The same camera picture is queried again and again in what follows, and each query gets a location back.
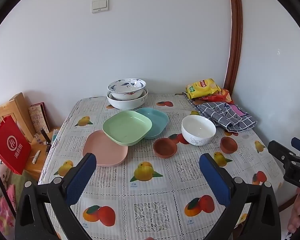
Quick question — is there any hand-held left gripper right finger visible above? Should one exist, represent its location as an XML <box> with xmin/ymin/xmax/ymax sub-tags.
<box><xmin>199</xmin><ymin>153</ymin><xmax>282</xmax><ymax>240</ymax></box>

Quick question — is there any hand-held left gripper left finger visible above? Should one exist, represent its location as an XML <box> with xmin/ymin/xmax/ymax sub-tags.
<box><xmin>15</xmin><ymin>152</ymin><xmax>97</xmax><ymax>240</ymax></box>

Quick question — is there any small brown bowl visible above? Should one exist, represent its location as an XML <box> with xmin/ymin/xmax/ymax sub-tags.
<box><xmin>220</xmin><ymin>136</ymin><xmax>238</xmax><ymax>154</ymax></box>
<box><xmin>153</xmin><ymin>137</ymin><xmax>178</xmax><ymax>159</ymax></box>

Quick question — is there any white bowl with grey pattern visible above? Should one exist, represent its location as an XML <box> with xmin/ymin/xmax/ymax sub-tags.
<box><xmin>181</xmin><ymin>115</ymin><xmax>217</xmax><ymax>146</ymax></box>

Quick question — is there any light blue square plate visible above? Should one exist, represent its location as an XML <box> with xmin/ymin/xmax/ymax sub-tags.
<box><xmin>135</xmin><ymin>107</ymin><xmax>169</xmax><ymax>140</ymax></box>

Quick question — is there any person's right hand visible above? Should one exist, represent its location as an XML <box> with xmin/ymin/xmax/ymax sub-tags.
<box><xmin>287</xmin><ymin>187</ymin><xmax>300</xmax><ymax>233</ymax></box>

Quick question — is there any pink square plate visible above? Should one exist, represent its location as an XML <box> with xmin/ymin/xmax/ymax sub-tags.
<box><xmin>82</xmin><ymin>130</ymin><xmax>129</xmax><ymax>167</ymax></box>

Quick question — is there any small black bottle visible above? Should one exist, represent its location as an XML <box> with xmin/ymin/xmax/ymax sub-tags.
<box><xmin>41</xmin><ymin>129</ymin><xmax>52</xmax><ymax>145</ymax></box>

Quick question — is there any grey checked cloth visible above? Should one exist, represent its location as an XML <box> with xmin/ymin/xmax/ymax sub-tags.
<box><xmin>182</xmin><ymin>92</ymin><xmax>257</xmax><ymax>132</ymax></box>

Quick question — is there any fruit printed tablecloth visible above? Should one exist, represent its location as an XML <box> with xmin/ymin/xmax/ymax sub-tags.
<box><xmin>37</xmin><ymin>94</ymin><xmax>284</xmax><ymax>240</ymax></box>

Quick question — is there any green square plate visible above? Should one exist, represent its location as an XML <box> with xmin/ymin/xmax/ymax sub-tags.
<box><xmin>102</xmin><ymin>110</ymin><xmax>153</xmax><ymax>147</ymax></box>

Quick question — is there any brown patterned book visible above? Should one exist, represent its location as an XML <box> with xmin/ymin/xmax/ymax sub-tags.
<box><xmin>28</xmin><ymin>102</ymin><xmax>50</xmax><ymax>133</ymax></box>

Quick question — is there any pink paper sheet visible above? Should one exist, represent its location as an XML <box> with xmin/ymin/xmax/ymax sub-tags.
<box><xmin>229</xmin><ymin>104</ymin><xmax>247</xmax><ymax>117</ymax></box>

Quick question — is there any red paper bag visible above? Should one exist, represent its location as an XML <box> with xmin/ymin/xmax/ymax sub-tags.
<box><xmin>0</xmin><ymin>116</ymin><xmax>32</xmax><ymax>175</ymax></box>

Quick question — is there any pink printed blanket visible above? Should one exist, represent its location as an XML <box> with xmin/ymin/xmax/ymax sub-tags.
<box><xmin>0</xmin><ymin>175</ymin><xmax>18</xmax><ymax>236</ymax></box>

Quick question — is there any red snack bag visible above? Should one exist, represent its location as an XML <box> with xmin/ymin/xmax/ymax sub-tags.
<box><xmin>201</xmin><ymin>89</ymin><xmax>234</xmax><ymax>105</ymax></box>

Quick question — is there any large white bowl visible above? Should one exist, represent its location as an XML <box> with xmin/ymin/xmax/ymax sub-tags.
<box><xmin>106</xmin><ymin>89</ymin><xmax>149</xmax><ymax>110</ymax></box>

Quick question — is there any wooden chair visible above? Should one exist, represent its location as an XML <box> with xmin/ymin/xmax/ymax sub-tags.
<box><xmin>0</xmin><ymin>92</ymin><xmax>61</xmax><ymax>183</ymax></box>

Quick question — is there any yellow chip bag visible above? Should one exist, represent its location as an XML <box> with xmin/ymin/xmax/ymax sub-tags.
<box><xmin>186</xmin><ymin>78</ymin><xmax>222</xmax><ymax>99</ymax></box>

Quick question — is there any blue crane patterned bowl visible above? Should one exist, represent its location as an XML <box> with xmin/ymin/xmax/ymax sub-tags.
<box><xmin>107</xmin><ymin>78</ymin><xmax>147</xmax><ymax>100</ymax></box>

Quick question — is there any brown wooden door frame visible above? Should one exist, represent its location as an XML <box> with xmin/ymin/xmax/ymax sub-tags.
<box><xmin>224</xmin><ymin>0</ymin><xmax>243</xmax><ymax>93</ymax></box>

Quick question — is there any white light switch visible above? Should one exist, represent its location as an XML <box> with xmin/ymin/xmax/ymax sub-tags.
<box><xmin>91</xmin><ymin>0</ymin><xmax>109</xmax><ymax>14</ymax></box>

